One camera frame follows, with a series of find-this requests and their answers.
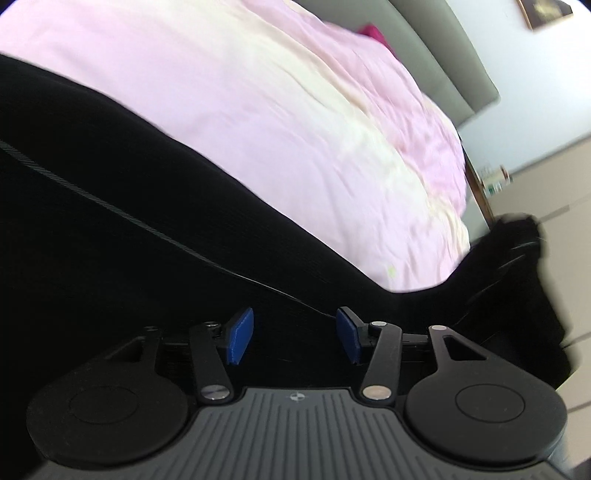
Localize pink and cream quilt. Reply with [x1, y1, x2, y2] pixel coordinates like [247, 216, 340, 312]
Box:
[0, 0, 472, 294]

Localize group of cosmetic bottles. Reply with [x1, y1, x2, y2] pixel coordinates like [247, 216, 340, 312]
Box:
[479, 165, 512, 198]

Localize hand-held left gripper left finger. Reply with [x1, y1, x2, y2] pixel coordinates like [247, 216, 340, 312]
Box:
[104, 307, 254, 406]

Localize wall picture frame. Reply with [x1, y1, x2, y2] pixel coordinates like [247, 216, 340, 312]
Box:
[516, 0, 574, 31]

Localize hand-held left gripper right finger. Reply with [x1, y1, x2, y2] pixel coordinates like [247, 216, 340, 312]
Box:
[336, 306, 509, 408]

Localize grey upholstered headboard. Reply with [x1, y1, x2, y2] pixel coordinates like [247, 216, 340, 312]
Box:
[383, 0, 502, 130]

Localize beige wardrobe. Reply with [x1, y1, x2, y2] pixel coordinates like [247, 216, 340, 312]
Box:
[501, 138, 591, 416]

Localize black pants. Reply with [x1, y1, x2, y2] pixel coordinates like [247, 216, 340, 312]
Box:
[0, 53, 573, 398]

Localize wooden nightstand with white top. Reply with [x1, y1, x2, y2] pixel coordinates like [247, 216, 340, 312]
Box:
[463, 136, 494, 229]

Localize magenta pillow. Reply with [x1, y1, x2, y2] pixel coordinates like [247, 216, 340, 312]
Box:
[358, 22, 391, 49]

